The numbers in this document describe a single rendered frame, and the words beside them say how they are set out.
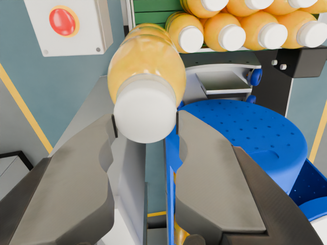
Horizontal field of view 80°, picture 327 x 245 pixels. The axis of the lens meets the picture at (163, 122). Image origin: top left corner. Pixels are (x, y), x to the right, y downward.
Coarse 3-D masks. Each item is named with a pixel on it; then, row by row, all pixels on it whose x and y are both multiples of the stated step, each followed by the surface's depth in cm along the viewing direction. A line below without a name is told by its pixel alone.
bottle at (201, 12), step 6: (180, 0) 44; (186, 0) 36; (192, 0) 33; (198, 0) 32; (186, 6) 38; (192, 6) 34; (198, 6) 33; (204, 6) 32; (186, 12) 46; (192, 12) 36; (198, 12) 34; (204, 12) 33; (210, 12) 33; (216, 12) 34
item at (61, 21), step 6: (54, 12) 28; (60, 12) 28; (66, 12) 28; (54, 18) 28; (60, 18) 28; (66, 18) 28; (72, 18) 29; (54, 24) 29; (60, 24) 29; (66, 24) 29; (72, 24) 29; (54, 30) 29; (60, 30) 29; (66, 30) 29; (72, 30) 29
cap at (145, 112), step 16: (144, 80) 12; (128, 96) 11; (144, 96) 11; (160, 96) 11; (128, 112) 12; (144, 112) 12; (160, 112) 12; (128, 128) 12; (144, 128) 12; (160, 128) 12
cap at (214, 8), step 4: (204, 0) 30; (208, 0) 30; (212, 0) 30; (216, 0) 30; (220, 0) 30; (224, 0) 30; (228, 0) 30; (204, 4) 31; (208, 4) 30; (212, 4) 30; (216, 4) 30; (220, 4) 30; (224, 4) 30; (208, 8) 30; (212, 8) 30; (216, 8) 30; (220, 8) 30
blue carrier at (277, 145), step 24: (216, 120) 45; (240, 120) 44; (264, 120) 44; (288, 120) 44; (168, 144) 40; (240, 144) 37; (264, 144) 37; (288, 144) 37; (168, 168) 44; (264, 168) 32; (288, 168) 32; (168, 192) 49; (288, 192) 37; (168, 216) 56
